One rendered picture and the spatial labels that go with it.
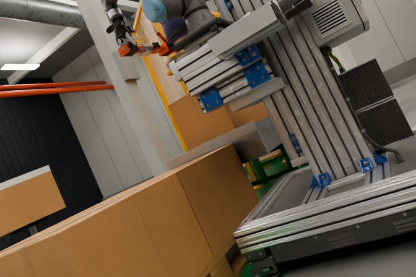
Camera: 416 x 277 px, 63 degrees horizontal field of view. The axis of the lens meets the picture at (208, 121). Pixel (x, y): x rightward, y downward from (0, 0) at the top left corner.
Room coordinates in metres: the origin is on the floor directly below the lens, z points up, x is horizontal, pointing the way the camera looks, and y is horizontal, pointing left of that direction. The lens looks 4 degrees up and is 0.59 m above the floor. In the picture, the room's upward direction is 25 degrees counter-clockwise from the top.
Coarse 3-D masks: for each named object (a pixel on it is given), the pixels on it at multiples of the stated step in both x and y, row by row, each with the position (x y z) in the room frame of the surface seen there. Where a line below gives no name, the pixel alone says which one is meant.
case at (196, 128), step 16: (192, 96) 2.19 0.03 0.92; (176, 112) 2.28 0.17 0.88; (192, 112) 2.22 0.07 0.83; (224, 112) 2.10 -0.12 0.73; (240, 112) 2.23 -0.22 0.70; (256, 112) 2.43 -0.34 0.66; (192, 128) 2.25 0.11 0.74; (208, 128) 2.19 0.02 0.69; (224, 128) 2.13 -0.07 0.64; (192, 144) 2.28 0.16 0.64
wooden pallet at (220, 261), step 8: (232, 240) 1.62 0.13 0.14; (224, 248) 1.55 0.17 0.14; (224, 256) 1.53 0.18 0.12; (240, 256) 1.73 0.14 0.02; (216, 264) 1.46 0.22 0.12; (224, 264) 1.50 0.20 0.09; (232, 264) 1.68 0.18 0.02; (240, 264) 1.63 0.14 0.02; (208, 272) 1.40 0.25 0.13; (216, 272) 1.44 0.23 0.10; (224, 272) 1.48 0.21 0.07; (232, 272) 1.53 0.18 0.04; (240, 272) 1.58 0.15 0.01
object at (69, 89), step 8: (0, 88) 9.65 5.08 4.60; (8, 88) 9.88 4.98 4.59; (16, 88) 10.12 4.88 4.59; (24, 88) 10.39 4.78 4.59; (48, 88) 10.71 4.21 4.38; (56, 88) 10.94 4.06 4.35; (64, 88) 11.22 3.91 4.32; (72, 88) 11.51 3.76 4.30; (80, 88) 11.83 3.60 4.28; (88, 88) 12.14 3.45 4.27; (96, 88) 12.50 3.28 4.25; (104, 88) 12.89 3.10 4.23; (112, 88) 13.32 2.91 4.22; (0, 96) 9.25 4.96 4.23; (8, 96) 9.47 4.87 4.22; (16, 96) 9.74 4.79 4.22
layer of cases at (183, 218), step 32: (224, 160) 1.84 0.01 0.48; (128, 192) 1.64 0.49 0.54; (160, 192) 1.35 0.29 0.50; (192, 192) 1.51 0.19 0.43; (224, 192) 1.72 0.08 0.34; (64, 224) 1.31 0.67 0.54; (96, 224) 1.06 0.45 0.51; (128, 224) 1.16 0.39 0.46; (160, 224) 1.28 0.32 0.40; (192, 224) 1.43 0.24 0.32; (224, 224) 1.62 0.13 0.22; (0, 256) 1.16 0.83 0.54; (32, 256) 1.03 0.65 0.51; (64, 256) 0.96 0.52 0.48; (96, 256) 1.02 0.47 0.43; (128, 256) 1.12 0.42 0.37; (160, 256) 1.23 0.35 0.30; (192, 256) 1.36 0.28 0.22
